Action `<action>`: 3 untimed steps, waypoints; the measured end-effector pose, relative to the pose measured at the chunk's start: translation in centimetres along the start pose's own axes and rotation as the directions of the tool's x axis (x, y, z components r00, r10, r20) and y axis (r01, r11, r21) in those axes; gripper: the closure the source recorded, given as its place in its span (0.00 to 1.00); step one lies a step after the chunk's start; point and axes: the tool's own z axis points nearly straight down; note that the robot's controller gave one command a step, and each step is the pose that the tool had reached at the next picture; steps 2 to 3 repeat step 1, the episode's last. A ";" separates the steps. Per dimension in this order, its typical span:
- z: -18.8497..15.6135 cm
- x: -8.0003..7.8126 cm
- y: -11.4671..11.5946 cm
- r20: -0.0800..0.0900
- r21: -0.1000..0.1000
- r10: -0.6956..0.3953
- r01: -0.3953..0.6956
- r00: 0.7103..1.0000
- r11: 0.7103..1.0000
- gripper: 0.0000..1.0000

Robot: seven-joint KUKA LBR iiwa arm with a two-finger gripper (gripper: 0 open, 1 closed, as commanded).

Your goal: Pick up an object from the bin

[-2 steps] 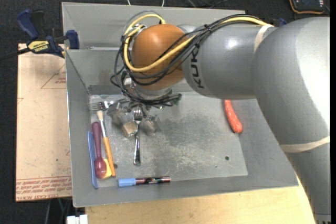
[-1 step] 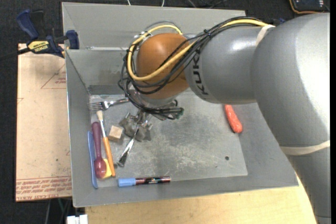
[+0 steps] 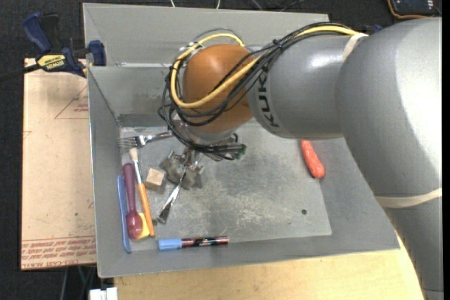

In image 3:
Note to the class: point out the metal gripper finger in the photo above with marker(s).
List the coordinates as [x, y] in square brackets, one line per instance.
[193, 177]
[172, 166]

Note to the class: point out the small wooden cube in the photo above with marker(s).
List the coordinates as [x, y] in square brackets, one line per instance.
[154, 179]

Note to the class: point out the silver metal fork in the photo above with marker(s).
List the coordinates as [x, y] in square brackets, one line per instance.
[140, 141]

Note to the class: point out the maroon plastic spoon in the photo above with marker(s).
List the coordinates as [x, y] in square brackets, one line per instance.
[130, 193]

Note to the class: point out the grey metal bin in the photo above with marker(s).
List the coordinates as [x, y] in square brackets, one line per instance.
[246, 193]

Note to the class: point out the blue capped marker pen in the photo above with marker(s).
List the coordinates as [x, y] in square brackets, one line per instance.
[197, 242]

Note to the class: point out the yellow plastic piece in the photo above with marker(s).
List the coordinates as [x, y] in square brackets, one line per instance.
[144, 230]

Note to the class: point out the blue flat plastic stick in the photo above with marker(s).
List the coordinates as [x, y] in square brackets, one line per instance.
[123, 218]

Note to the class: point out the orange toy carrot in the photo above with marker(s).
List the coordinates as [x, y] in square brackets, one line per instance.
[312, 161]

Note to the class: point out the brown cardboard board red print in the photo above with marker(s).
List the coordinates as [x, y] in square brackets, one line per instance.
[56, 165]

